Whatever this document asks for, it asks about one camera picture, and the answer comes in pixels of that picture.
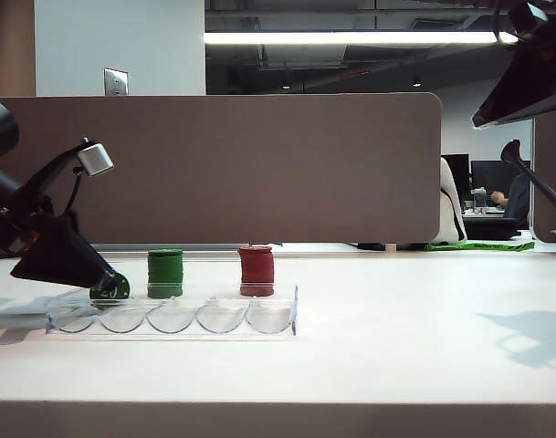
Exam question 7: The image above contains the black background desk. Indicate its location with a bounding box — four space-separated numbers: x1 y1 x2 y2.
463 214 524 241

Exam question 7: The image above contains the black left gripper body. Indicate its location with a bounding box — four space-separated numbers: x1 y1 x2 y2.
0 144 86 259

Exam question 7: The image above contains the wide black monitor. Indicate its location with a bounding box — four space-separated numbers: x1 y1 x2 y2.
470 160 532 206

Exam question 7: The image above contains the long ceiling light strip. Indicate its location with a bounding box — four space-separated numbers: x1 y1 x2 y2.
204 30 502 46

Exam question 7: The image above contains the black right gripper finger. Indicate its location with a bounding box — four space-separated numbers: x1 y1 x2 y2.
471 34 556 131

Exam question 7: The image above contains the black right camera cable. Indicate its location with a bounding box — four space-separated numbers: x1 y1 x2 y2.
491 0 519 47

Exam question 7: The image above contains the person in blue shirt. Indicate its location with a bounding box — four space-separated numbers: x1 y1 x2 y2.
489 172 532 229

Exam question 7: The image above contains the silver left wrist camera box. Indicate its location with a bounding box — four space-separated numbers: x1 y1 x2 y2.
75 141 115 177

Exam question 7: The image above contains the clear plastic chip tray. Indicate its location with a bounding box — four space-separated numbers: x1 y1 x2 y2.
44 284 300 338

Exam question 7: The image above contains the black lever rod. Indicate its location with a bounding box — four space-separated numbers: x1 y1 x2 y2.
499 139 556 215

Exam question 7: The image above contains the red poker chip stack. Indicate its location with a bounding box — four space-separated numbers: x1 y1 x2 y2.
237 245 277 297

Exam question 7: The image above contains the black left camera cable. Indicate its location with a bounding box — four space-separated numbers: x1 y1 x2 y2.
62 167 85 216

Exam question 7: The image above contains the green poker chip stack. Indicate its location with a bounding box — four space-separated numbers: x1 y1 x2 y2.
147 248 185 300

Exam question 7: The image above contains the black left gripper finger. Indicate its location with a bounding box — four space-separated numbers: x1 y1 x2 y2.
10 214 124 291

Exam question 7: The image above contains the small black monitor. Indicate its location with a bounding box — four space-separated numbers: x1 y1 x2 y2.
441 153 471 202

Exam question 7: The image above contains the white bag with black strap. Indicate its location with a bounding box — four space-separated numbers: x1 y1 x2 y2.
439 157 468 244

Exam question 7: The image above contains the black camera cable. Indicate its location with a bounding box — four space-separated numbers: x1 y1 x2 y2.
62 167 85 216
491 0 519 47

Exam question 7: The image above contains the green poker chip marked 20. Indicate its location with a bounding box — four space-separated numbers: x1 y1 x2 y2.
89 272 131 303

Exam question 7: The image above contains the wide brown desk partition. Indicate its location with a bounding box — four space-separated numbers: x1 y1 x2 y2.
0 93 444 245

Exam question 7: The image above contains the metal wall outlet plate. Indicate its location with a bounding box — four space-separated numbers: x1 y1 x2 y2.
103 67 131 97

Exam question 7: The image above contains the green tape strip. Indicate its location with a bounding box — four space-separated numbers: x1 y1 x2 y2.
425 241 537 253

